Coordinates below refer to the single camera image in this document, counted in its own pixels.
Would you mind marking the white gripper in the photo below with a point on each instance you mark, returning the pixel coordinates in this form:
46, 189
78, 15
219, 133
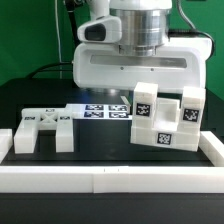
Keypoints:
179, 63

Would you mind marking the white fence rail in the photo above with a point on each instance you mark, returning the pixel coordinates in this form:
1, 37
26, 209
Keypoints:
67, 179
212, 147

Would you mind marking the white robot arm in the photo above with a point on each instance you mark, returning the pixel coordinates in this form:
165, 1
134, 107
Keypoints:
123, 42

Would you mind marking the white left fence block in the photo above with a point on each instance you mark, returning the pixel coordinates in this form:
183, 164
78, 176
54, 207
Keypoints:
6, 142

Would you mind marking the white chair back frame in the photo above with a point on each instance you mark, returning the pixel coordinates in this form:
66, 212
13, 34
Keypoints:
44, 119

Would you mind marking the white chair seat part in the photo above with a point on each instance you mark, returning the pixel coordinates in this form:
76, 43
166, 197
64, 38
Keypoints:
164, 131

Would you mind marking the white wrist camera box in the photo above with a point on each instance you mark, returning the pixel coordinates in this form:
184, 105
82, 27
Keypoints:
107, 29

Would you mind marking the white tag plate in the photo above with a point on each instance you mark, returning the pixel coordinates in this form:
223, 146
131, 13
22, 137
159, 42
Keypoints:
99, 111

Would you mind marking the white front fence rail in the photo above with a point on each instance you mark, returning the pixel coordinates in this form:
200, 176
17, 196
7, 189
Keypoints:
67, 179

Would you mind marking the white right fence rail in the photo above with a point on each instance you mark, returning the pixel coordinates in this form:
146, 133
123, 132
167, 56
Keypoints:
212, 147

